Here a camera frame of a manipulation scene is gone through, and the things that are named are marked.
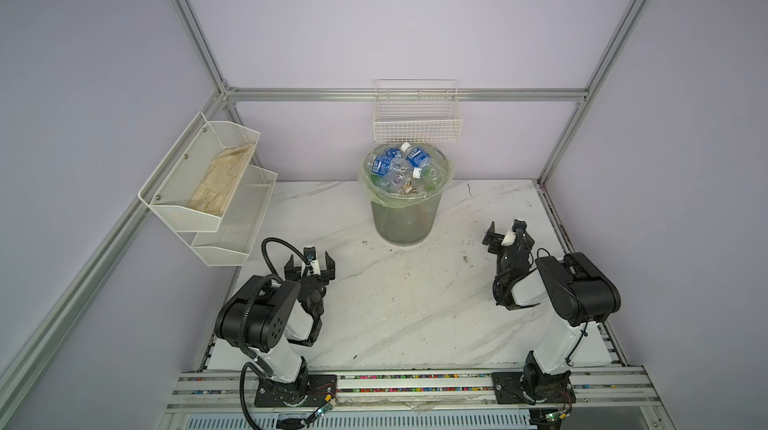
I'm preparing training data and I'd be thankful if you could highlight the Pocari Sweat bottle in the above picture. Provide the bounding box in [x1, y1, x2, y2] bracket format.
[400, 142, 444, 188]

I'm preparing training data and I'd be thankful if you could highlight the white wire wall basket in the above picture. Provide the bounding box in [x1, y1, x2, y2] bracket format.
[373, 79, 463, 144]

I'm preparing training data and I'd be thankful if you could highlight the lower white mesh shelf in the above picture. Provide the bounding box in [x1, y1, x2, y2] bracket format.
[191, 165, 277, 267]

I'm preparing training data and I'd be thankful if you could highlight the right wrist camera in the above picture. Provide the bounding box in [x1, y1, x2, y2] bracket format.
[501, 228, 516, 247]

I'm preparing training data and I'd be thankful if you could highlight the blue label water bottle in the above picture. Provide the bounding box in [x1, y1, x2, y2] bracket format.
[384, 147, 403, 162]

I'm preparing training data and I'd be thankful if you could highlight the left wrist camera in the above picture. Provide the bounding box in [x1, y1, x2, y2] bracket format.
[302, 246, 320, 276]

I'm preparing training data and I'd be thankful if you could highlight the clear purple label bottle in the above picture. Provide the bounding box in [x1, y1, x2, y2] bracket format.
[376, 159, 413, 194]

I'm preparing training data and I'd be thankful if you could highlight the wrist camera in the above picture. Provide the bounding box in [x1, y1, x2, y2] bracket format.
[302, 246, 320, 276]
[501, 228, 516, 247]

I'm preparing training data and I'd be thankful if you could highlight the mesh waste bin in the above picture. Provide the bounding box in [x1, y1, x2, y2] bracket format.
[361, 141, 452, 246]

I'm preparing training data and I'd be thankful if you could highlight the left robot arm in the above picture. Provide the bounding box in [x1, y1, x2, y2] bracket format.
[214, 247, 337, 408]

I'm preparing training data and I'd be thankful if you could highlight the white mesh shelf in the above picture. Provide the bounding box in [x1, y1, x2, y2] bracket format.
[191, 165, 277, 267]
[138, 113, 260, 233]

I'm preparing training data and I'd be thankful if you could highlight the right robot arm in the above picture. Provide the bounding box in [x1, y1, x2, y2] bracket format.
[482, 220, 621, 405]

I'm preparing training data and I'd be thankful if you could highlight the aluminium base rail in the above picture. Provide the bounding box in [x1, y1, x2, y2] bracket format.
[159, 365, 675, 429]

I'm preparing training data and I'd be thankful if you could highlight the green bin liner bag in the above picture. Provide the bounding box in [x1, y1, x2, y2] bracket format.
[358, 143, 455, 209]

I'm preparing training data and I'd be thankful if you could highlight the upper white mesh shelf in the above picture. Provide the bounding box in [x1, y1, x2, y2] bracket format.
[138, 113, 260, 233]

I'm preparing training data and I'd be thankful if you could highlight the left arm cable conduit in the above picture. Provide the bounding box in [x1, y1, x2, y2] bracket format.
[237, 236, 310, 430]

